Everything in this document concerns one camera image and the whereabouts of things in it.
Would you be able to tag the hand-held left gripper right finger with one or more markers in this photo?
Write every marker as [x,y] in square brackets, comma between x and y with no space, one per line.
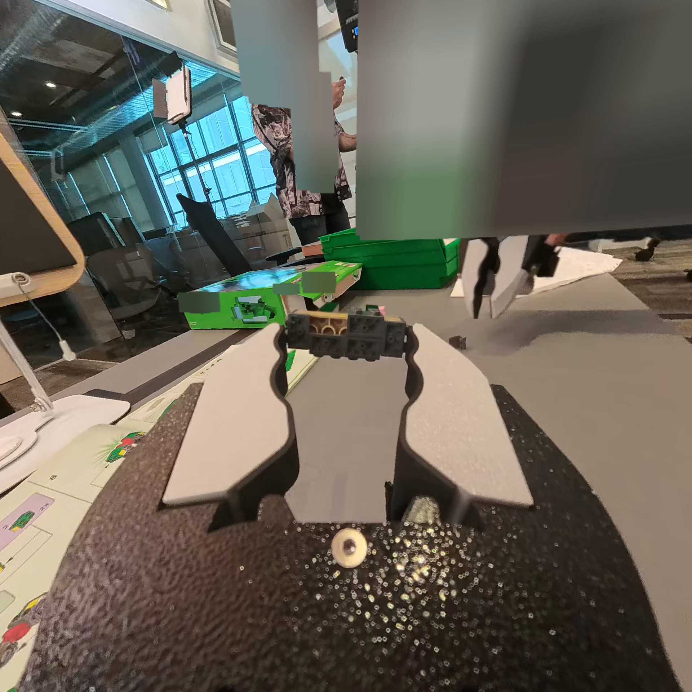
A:
[465,432]

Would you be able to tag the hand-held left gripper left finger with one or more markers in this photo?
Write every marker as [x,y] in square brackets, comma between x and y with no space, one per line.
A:
[232,427]

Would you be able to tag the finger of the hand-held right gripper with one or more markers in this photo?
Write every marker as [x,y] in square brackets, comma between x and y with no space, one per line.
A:
[511,275]
[473,265]

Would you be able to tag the dark grey square brick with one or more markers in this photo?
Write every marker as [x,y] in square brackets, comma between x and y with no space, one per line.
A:
[457,341]

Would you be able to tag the black and tan brick assembly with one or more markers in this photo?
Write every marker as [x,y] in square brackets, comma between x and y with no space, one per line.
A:
[346,338]

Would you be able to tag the grey desk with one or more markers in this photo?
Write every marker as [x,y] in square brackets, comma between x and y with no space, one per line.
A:
[567,378]

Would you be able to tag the folded white paper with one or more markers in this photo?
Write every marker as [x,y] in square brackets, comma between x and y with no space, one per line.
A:
[573,265]

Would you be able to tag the green plastic crate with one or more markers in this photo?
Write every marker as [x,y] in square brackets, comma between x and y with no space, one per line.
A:
[394,265]

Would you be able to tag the green cardboard box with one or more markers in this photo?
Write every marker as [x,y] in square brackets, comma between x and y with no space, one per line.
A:
[259,281]

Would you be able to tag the white tablet stand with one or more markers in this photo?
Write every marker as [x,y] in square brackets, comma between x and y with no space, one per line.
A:
[81,408]

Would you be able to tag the wooden side table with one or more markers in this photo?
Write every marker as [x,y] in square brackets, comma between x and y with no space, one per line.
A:
[312,250]

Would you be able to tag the green instruction booklet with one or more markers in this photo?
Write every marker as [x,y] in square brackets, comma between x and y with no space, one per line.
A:
[65,470]

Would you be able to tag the grey mesh office chair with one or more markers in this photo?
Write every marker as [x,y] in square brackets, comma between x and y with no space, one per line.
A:
[124,281]

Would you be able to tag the black light panel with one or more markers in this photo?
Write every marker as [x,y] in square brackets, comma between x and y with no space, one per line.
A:
[348,21]

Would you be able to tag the wood framed black screen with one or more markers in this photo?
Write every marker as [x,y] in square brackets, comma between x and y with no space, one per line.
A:
[27,232]

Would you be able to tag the white light panel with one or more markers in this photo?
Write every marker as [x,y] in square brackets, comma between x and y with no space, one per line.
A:
[178,94]

